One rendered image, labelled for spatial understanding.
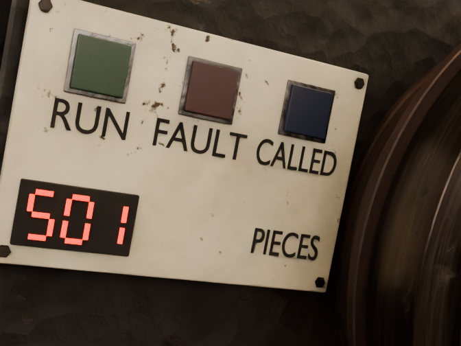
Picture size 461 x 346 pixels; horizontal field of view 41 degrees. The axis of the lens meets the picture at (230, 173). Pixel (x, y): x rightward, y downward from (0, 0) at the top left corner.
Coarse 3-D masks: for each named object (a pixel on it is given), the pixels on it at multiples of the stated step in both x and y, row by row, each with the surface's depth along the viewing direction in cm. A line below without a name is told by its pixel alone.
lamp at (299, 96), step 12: (300, 96) 46; (312, 96) 47; (324, 96) 47; (288, 108) 46; (300, 108) 47; (312, 108) 47; (324, 108) 47; (288, 120) 46; (300, 120) 47; (312, 120) 47; (324, 120) 47; (300, 132) 47; (312, 132) 47; (324, 132) 48
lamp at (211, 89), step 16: (192, 64) 43; (208, 64) 44; (192, 80) 43; (208, 80) 44; (224, 80) 44; (192, 96) 43; (208, 96) 44; (224, 96) 44; (192, 112) 44; (208, 112) 44; (224, 112) 44
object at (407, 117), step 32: (448, 64) 43; (416, 96) 43; (384, 128) 51; (416, 128) 43; (384, 160) 43; (352, 192) 51; (384, 192) 43; (352, 224) 50; (352, 256) 43; (352, 288) 43; (352, 320) 43
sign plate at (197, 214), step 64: (64, 0) 40; (64, 64) 40; (256, 64) 45; (320, 64) 47; (64, 128) 41; (128, 128) 42; (192, 128) 44; (256, 128) 46; (0, 192) 40; (64, 192) 41; (128, 192) 43; (192, 192) 45; (256, 192) 47; (320, 192) 49; (0, 256) 40; (64, 256) 42; (128, 256) 44; (192, 256) 45; (256, 256) 47; (320, 256) 49
